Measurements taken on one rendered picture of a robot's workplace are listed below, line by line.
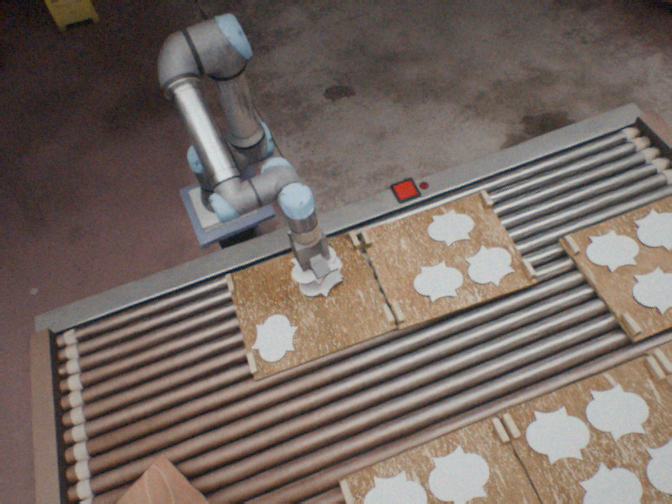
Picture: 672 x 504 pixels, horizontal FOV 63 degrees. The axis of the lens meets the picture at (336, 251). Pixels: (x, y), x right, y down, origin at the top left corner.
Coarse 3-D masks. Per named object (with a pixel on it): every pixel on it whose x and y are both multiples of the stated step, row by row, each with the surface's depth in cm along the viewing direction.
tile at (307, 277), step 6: (330, 252) 153; (294, 258) 154; (330, 264) 151; (294, 270) 152; (300, 270) 151; (306, 270) 151; (312, 270) 151; (294, 276) 150; (300, 276) 150; (306, 276) 150; (312, 276) 150; (300, 282) 149; (306, 282) 149; (312, 282) 149; (318, 282) 149
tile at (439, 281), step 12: (444, 264) 159; (420, 276) 157; (432, 276) 157; (444, 276) 157; (456, 276) 156; (420, 288) 155; (432, 288) 155; (444, 288) 155; (456, 288) 154; (432, 300) 153
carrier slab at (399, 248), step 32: (384, 224) 170; (416, 224) 169; (480, 224) 166; (384, 256) 164; (416, 256) 162; (448, 256) 161; (512, 256) 159; (384, 288) 158; (480, 288) 154; (512, 288) 153; (416, 320) 151
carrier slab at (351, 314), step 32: (288, 256) 167; (352, 256) 165; (256, 288) 162; (288, 288) 161; (352, 288) 159; (256, 320) 157; (288, 320) 156; (320, 320) 154; (352, 320) 153; (384, 320) 152; (256, 352) 151; (288, 352) 150; (320, 352) 149
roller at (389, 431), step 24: (624, 336) 144; (552, 360) 143; (576, 360) 143; (504, 384) 141; (432, 408) 139; (456, 408) 139; (384, 432) 137; (408, 432) 139; (312, 456) 136; (336, 456) 136; (264, 480) 134; (288, 480) 135
